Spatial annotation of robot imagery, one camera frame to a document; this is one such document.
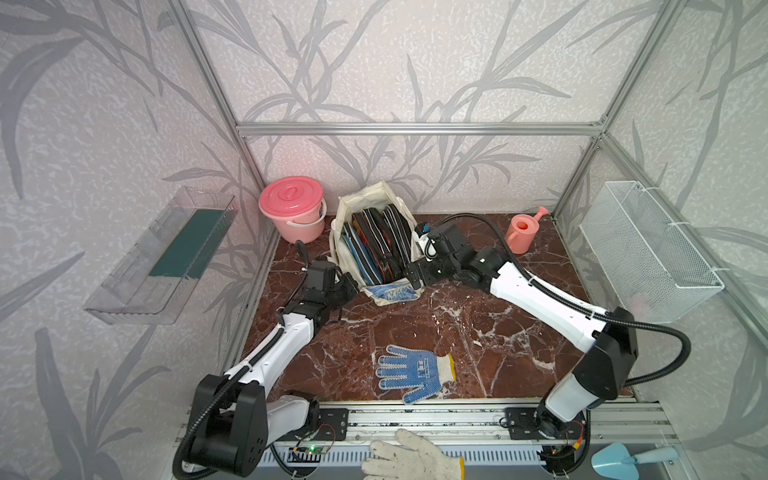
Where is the cream canvas tote bag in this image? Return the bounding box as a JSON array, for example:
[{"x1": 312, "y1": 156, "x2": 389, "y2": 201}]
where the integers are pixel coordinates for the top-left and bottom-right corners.
[{"x1": 329, "y1": 181, "x2": 424, "y2": 306}]

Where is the blue paddle case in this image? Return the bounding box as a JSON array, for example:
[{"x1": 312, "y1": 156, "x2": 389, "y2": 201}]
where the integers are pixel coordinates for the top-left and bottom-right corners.
[{"x1": 341, "y1": 228, "x2": 383, "y2": 286}]

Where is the black red paddle case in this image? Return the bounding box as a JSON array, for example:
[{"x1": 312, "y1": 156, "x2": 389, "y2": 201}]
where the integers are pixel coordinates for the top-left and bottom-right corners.
[{"x1": 352, "y1": 208, "x2": 402, "y2": 284}]

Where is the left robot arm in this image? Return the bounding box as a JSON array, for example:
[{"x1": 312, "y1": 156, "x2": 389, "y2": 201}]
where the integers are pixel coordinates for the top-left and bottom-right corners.
[{"x1": 172, "y1": 259, "x2": 359, "y2": 479}]

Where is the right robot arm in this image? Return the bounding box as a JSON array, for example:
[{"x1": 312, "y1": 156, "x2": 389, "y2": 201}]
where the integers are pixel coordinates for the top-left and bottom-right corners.
[{"x1": 406, "y1": 215, "x2": 692, "y2": 439}]

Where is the black paddle case white trim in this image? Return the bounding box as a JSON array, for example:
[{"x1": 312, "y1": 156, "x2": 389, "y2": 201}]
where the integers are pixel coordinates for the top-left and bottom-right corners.
[{"x1": 383, "y1": 204, "x2": 411, "y2": 266}]

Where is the pink watering can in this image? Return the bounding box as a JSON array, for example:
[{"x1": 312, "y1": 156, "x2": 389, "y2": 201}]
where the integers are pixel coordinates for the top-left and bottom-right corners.
[{"x1": 505, "y1": 206, "x2": 550, "y2": 255}]

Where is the pink bucket with lid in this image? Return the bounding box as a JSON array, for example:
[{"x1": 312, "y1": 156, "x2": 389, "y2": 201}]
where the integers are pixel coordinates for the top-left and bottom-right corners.
[{"x1": 259, "y1": 176, "x2": 327, "y2": 244}]

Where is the blue dotted work glove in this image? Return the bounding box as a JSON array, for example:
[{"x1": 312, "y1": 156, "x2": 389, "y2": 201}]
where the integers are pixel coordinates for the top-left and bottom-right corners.
[{"x1": 375, "y1": 345, "x2": 457, "y2": 404}]

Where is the white knit work glove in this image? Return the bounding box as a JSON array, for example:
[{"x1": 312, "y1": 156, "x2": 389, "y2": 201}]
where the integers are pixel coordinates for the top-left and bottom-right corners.
[{"x1": 361, "y1": 429, "x2": 465, "y2": 480}]

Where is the light blue garden trowel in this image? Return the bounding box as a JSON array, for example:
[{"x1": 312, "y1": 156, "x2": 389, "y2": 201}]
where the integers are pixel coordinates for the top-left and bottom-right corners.
[{"x1": 591, "y1": 443, "x2": 679, "y2": 480}]

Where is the clear acrylic wall shelf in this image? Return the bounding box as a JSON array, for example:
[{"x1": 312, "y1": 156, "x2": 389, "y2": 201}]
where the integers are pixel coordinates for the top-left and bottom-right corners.
[{"x1": 84, "y1": 187, "x2": 238, "y2": 325}]

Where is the white wire mesh basket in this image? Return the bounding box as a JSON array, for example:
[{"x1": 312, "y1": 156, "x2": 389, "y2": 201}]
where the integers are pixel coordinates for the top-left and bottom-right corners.
[{"x1": 580, "y1": 181, "x2": 724, "y2": 324}]

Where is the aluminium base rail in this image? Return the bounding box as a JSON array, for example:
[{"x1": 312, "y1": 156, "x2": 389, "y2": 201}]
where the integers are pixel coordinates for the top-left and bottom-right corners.
[{"x1": 173, "y1": 400, "x2": 673, "y2": 448}]

